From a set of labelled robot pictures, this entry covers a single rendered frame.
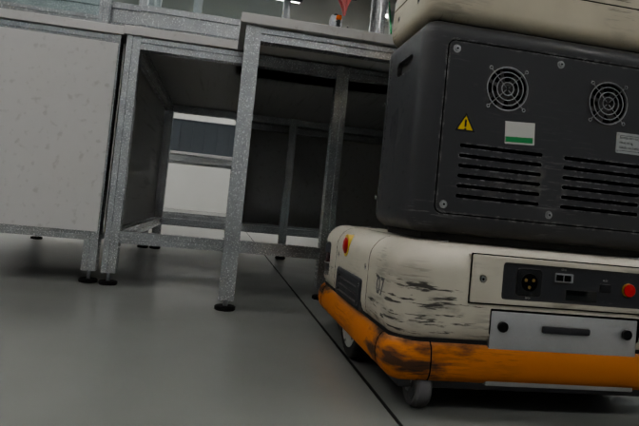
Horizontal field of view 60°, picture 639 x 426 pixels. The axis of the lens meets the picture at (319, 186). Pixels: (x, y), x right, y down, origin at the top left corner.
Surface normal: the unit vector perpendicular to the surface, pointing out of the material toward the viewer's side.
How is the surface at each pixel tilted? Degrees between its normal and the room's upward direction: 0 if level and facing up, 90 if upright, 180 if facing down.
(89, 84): 90
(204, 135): 90
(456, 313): 90
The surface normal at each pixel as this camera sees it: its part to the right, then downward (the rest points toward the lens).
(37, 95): 0.18, -0.02
